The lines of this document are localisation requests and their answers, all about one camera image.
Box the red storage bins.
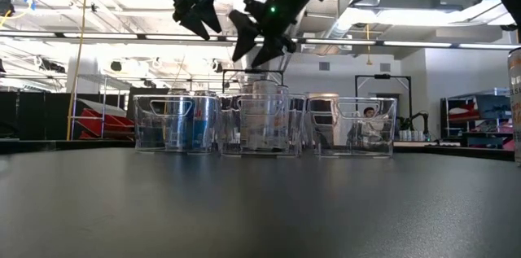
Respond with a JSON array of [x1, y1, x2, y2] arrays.
[[77, 107, 135, 141]]

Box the black partition panel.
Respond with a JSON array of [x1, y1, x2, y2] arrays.
[[0, 90, 70, 142]]

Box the black ceiling-mounted device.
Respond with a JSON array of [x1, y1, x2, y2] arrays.
[[0, 0, 16, 18]]

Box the yellow hanging cable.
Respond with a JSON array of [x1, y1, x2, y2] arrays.
[[66, 0, 90, 142]]

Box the long ceiling light bar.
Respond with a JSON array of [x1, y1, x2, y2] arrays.
[[0, 29, 521, 51]]

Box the clear plastic bin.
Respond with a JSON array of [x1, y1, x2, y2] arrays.
[[217, 93, 307, 157], [307, 96, 398, 158], [133, 94, 220, 155]]

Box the row of distant cans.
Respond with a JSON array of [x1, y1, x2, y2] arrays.
[[397, 129, 427, 142]]

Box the metal wire shelf rack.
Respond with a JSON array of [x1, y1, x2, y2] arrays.
[[68, 73, 135, 142]]

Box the blue silver Red Bull can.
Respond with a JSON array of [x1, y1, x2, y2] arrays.
[[164, 89, 195, 152], [190, 90, 219, 152]]

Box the person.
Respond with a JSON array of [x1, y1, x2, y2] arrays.
[[349, 106, 387, 149]]

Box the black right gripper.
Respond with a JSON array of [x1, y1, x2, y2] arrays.
[[228, 0, 298, 68]]

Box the metal shelf unit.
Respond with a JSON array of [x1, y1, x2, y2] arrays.
[[441, 88, 512, 151]]

